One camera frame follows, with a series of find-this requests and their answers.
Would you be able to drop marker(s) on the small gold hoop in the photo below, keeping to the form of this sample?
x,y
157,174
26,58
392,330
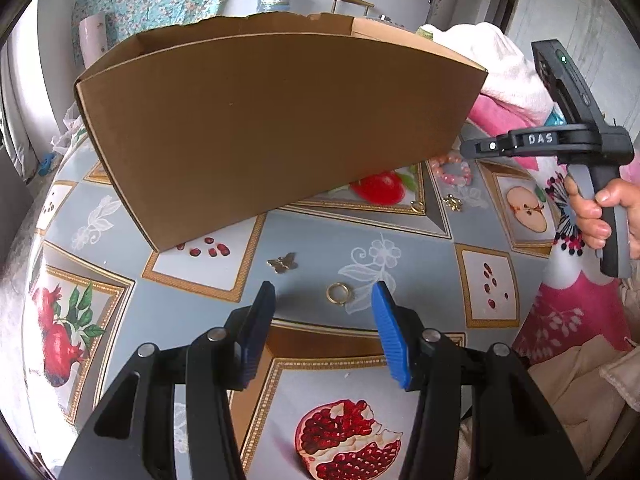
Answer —
x,y
412,205

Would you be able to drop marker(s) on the large brown cardboard box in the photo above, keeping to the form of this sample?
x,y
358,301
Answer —
x,y
275,125

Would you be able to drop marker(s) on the gold butterfly brooch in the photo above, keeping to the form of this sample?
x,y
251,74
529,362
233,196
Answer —
x,y
282,262

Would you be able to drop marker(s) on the pink rolled mat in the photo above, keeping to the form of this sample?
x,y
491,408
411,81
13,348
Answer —
x,y
92,40

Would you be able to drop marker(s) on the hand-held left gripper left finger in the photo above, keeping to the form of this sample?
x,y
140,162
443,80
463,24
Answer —
x,y
257,340

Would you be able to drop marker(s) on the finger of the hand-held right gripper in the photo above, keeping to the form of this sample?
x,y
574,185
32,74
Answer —
x,y
482,147

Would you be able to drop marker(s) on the green floral cloth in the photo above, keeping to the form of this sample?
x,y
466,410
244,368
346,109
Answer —
x,y
422,33

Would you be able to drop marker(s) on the fruit print tablecloth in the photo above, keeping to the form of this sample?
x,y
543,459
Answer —
x,y
310,240

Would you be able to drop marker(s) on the person's right hand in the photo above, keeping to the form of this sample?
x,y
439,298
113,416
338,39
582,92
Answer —
x,y
587,220

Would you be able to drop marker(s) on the white fluffy towel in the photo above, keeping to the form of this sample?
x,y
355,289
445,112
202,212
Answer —
x,y
495,60

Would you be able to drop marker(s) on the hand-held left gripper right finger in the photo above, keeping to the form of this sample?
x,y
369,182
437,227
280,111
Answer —
x,y
392,345

